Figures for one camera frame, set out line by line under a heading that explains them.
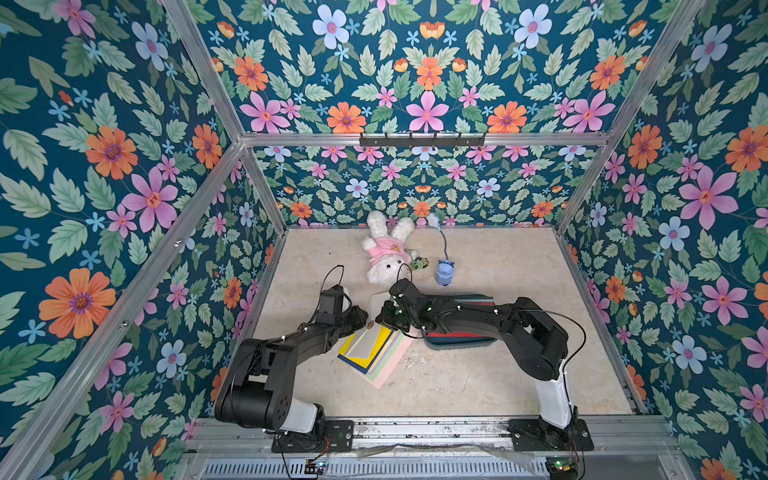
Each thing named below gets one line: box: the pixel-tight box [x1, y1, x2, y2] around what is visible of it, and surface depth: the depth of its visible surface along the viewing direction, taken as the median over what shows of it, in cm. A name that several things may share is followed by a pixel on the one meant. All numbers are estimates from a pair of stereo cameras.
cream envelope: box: [346, 291, 391, 359], surface depth 90 cm
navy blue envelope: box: [337, 353, 377, 375], surface depth 87 cm
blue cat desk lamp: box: [426, 213, 455, 287], surface depth 100 cm
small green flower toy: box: [411, 257, 429, 270], surface depth 109 cm
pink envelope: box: [373, 324, 421, 389], surface depth 88 cm
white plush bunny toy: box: [361, 210, 415, 288], surface depth 104 cm
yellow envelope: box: [338, 327, 392, 369], surface depth 89 cm
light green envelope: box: [366, 333, 404, 382], surface depth 88 cm
